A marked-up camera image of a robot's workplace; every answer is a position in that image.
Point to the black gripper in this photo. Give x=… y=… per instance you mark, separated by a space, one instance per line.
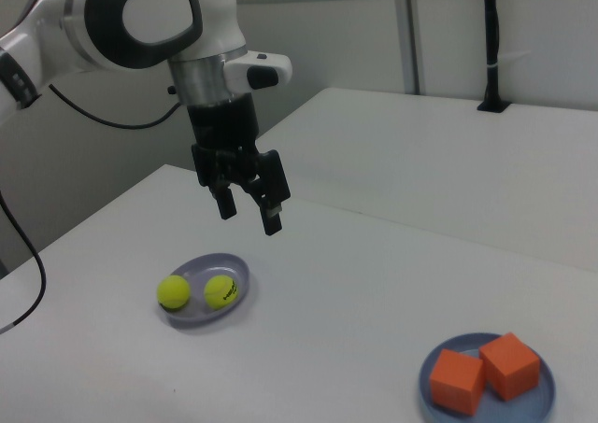
x=224 y=124

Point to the yellow tennis ball black print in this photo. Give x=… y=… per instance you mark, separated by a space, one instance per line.
x=219 y=292

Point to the plain yellow tennis ball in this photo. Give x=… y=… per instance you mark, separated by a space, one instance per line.
x=173 y=293

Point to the orange foam cube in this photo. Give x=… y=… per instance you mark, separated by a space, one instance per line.
x=455 y=383
x=509 y=367

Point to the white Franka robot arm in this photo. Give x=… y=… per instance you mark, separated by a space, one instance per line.
x=154 y=17

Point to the purple plate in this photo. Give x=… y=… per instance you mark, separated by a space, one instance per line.
x=219 y=264

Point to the blue plate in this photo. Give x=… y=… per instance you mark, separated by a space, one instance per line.
x=528 y=409

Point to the grey metal partition post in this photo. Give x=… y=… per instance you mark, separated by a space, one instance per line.
x=413 y=45

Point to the black clamped camera pole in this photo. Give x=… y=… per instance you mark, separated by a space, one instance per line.
x=491 y=45

